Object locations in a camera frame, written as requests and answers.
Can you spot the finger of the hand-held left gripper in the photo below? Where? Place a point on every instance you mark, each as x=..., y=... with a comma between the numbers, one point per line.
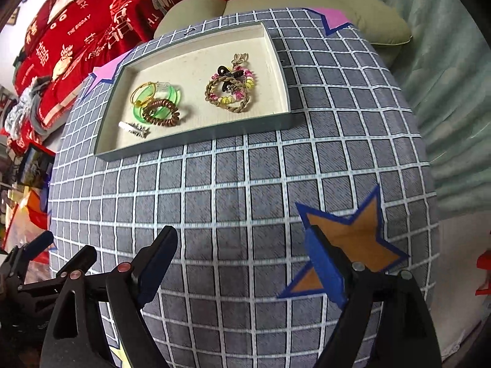
x=80, y=260
x=36, y=247

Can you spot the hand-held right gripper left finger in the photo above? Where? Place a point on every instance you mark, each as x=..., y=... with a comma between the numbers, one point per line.
x=153, y=276

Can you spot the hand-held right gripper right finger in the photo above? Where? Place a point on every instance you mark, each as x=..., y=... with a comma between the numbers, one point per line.
x=326, y=268

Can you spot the silver hair clip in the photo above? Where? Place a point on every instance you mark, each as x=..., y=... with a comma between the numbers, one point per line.
x=134, y=128

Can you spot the green plastic bangle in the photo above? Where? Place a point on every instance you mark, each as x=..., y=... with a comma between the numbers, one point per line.
x=176, y=96

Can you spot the cream cardboard tray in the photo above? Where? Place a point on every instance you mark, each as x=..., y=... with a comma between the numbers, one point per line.
x=184, y=65

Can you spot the black hair clip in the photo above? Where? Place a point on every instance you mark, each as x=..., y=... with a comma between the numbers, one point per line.
x=230, y=74

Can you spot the beige leaf hair clip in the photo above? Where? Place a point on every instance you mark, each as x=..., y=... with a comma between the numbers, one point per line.
x=239, y=59

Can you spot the orange bag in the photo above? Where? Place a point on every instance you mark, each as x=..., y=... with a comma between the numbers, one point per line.
x=30, y=209

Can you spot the orange star sticker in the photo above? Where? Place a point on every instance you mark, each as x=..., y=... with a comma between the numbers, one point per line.
x=356, y=237

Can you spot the dark box with red edge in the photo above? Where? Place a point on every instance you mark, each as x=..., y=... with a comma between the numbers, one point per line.
x=36, y=165

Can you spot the yellow star sticker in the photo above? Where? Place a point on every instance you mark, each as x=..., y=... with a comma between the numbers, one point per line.
x=119, y=358

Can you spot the grey checked tablecloth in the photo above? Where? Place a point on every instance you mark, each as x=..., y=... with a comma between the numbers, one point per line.
x=230, y=199

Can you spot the grey white cloth pile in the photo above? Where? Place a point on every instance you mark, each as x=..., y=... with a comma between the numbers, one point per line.
x=25, y=109

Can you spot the red object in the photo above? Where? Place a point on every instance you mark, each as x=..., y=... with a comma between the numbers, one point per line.
x=485, y=264

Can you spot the pink star sticker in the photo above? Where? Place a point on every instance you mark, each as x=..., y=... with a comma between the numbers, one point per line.
x=332, y=17
x=109, y=71

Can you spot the mint green cloth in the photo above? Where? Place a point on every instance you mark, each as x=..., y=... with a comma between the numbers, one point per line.
x=441, y=84

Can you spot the red printed blanket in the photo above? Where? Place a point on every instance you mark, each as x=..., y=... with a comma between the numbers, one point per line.
x=96, y=27

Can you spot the pale green sofa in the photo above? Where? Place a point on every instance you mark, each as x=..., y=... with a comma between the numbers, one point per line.
x=379, y=23

